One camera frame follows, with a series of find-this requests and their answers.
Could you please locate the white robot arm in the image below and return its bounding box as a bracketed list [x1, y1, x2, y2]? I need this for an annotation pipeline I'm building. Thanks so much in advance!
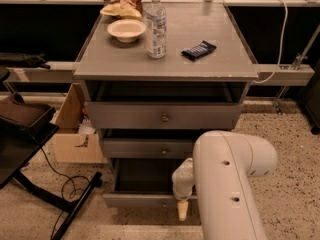
[172, 131, 278, 240]

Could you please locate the dark blue snack packet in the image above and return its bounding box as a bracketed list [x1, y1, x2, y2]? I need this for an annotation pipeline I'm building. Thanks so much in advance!
[181, 40, 216, 62]

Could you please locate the white bowl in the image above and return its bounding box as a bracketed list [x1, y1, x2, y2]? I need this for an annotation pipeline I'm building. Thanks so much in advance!
[107, 19, 146, 43]

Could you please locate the white hanging cable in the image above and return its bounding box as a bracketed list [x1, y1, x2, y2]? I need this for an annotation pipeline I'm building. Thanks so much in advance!
[252, 0, 289, 85]

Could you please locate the clear plastic water bottle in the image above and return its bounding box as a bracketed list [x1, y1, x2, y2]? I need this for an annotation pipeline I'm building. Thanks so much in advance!
[145, 0, 167, 59]

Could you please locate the aluminium frame rail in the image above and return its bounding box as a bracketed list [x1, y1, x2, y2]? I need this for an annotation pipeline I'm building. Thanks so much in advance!
[253, 64, 314, 86]

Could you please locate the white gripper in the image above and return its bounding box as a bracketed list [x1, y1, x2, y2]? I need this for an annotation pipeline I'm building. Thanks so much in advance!
[172, 158, 195, 221]

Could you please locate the grey drawer cabinet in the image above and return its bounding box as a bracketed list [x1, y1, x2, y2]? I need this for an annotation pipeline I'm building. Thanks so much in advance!
[73, 1, 260, 185]

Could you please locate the grey drawer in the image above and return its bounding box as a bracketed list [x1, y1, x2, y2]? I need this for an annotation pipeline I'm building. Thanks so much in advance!
[100, 138, 195, 159]
[85, 102, 243, 130]
[103, 158, 183, 209]

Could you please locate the cardboard box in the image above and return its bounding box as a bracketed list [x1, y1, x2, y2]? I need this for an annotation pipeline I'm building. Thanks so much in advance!
[52, 83, 107, 163]

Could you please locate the yellow chip bag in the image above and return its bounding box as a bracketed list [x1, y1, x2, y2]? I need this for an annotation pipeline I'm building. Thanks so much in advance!
[100, 3, 142, 20]

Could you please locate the grey top drawer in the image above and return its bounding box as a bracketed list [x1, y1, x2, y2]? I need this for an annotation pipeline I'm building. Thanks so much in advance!
[85, 102, 243, 130]

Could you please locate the black stand with tray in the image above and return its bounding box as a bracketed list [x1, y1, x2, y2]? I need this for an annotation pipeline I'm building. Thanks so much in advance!
[0, 66, 102, 240]

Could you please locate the black floor cable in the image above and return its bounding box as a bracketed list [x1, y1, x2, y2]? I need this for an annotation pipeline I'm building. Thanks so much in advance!
[39, 146, 92, 239]

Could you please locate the grey middle drawer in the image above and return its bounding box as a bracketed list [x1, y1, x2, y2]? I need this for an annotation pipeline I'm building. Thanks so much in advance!
[100, 138, 195, 159]

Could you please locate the grey bottom drawer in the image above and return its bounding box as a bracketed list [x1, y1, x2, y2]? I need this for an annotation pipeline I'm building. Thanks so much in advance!
[103, 158, 183, 209]

